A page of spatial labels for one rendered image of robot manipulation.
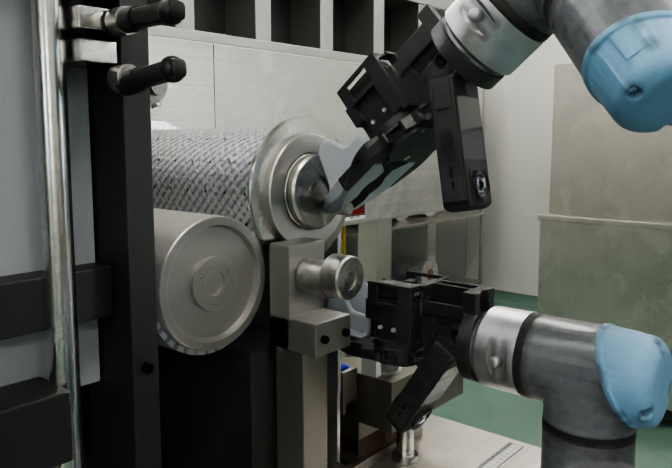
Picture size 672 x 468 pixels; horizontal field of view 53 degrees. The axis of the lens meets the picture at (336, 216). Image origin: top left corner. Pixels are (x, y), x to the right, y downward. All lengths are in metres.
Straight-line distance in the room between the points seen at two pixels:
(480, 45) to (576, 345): 0.25
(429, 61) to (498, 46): 0.07
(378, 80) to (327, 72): 0.61
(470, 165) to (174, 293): 0.27
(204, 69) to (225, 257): 0.45
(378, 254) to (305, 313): 0.97
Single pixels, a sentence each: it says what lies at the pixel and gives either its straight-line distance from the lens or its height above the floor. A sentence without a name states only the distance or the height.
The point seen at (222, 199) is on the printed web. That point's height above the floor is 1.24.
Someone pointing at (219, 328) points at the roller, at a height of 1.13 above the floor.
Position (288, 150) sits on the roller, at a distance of 0.65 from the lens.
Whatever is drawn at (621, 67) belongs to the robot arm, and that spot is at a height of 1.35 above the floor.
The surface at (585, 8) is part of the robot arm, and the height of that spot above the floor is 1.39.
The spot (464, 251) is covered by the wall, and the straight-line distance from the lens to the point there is 5.82.
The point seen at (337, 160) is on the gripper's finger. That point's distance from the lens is 0.64.
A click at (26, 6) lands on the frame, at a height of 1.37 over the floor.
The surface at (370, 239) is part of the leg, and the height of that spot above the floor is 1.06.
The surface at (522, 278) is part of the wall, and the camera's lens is 5.62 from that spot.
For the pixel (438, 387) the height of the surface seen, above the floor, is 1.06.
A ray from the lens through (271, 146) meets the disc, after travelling 0.65.
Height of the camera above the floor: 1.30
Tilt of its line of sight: 7 degrees down
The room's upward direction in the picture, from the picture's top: straight up
